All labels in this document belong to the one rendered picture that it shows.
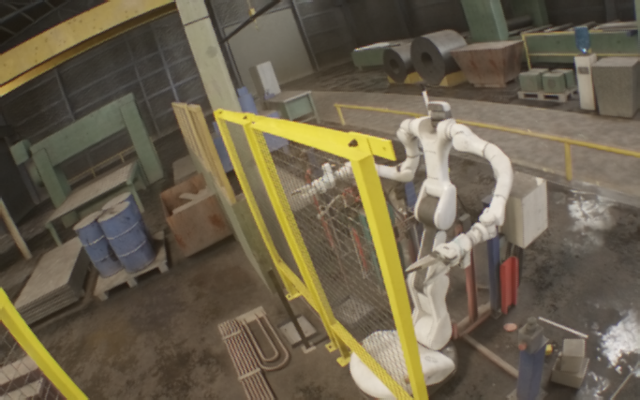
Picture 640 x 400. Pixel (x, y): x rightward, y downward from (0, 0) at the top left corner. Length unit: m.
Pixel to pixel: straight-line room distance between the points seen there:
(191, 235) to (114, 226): 1.13
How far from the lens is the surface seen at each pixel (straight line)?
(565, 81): 8.22
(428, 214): 2.10
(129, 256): 5.53
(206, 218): 5.27
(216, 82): 3.49
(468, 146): 1.85
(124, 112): 11.39
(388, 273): 1.21
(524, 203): 2.47
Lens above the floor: 2.14
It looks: 21 degrees down
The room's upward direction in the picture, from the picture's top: 20 degrees counter-clockwise
